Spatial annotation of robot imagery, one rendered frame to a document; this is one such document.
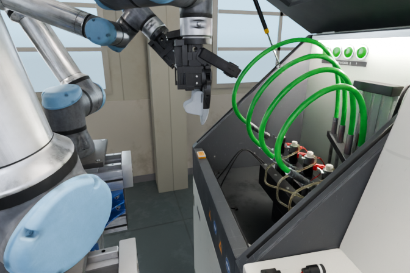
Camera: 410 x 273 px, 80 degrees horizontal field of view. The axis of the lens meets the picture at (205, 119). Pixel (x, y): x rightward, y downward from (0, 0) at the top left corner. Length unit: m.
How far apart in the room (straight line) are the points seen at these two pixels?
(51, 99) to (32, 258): 0.63
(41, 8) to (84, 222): 0.69
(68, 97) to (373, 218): 0.85
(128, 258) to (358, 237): 0.46
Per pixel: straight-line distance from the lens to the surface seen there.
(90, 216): 0.33
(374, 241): 0.60
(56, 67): 1.04
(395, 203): 0.57
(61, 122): 0.89
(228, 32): 2.63
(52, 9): 0.88
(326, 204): 0.57
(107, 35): 0.79
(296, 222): 0.57
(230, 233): 0.67
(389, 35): 0.90
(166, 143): 2.35
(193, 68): 0.57
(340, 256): 0.64
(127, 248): 0.60
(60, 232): 0.31
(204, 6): 0.58
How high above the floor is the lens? 1.40
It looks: 17 degrees down
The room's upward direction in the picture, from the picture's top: straight up
